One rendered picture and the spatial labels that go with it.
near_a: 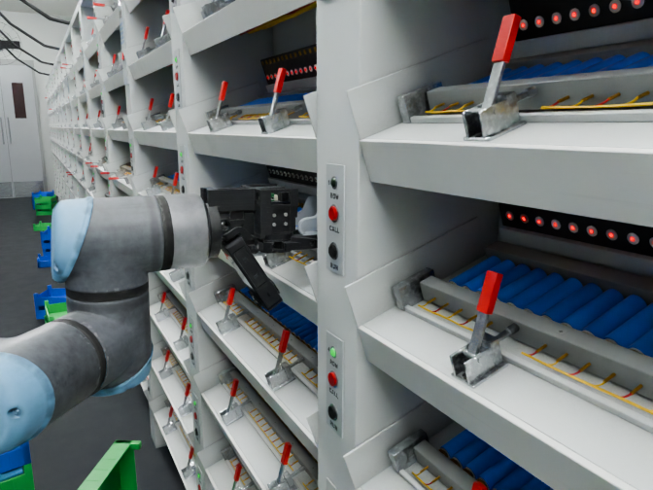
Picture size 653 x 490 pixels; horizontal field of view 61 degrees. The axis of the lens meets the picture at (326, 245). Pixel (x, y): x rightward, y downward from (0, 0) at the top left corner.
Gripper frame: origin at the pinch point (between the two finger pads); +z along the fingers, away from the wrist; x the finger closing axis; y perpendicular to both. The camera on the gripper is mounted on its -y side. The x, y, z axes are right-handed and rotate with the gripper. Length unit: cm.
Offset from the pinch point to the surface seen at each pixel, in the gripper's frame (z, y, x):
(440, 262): 2.4, -0.3, -18.4
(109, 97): -5, 27, 192
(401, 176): -7.8, 10.3, -24.0
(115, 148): -4, 5, 192
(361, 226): -8.2, 4.6, -18.0
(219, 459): -3, -64, 52
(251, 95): 6, 22, 52
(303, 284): -7.1, -5.9, -2.0
